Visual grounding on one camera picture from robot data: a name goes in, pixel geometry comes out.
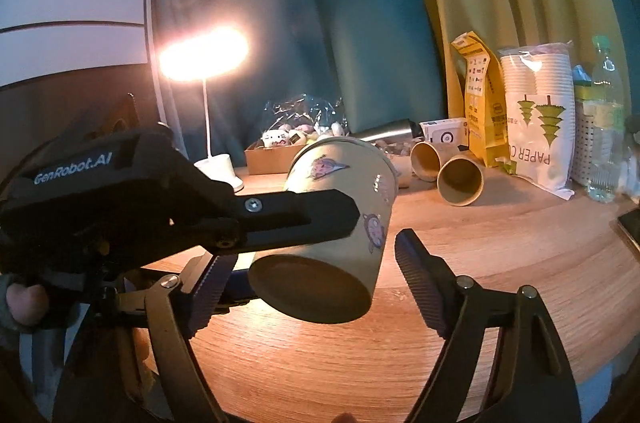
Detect white desk lamp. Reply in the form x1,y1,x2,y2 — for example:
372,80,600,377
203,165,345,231
158,23,250,192

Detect clear plastic water bottle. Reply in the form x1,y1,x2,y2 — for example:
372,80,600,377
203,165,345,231
587,35,625,203

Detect small white box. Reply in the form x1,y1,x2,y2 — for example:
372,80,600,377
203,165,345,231
420,117,469,146

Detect brown cardboard box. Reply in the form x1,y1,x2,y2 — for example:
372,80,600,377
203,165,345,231
244,142,304,175

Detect person's hand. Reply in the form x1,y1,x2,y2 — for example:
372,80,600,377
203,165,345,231
1,275,49,332

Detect paper cup with cartoon print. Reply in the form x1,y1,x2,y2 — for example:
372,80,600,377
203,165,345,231
248,137,398,325

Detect yellow paper package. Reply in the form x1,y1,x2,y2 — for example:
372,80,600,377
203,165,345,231
451,32,509,167

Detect lying paper cup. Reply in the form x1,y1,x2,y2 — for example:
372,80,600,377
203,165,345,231
436,154,485,207
410,141,459,182

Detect paper cup sleeve bag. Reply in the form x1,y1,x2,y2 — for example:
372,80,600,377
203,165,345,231
499,42,576,200

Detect teal curtain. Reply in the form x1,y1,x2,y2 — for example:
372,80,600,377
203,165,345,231
151,0,446,163

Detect steel thermos bottle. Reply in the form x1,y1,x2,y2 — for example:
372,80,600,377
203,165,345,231
352,120,423,143

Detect black smartphone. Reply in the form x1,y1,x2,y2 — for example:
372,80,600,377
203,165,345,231
617,207,640,252

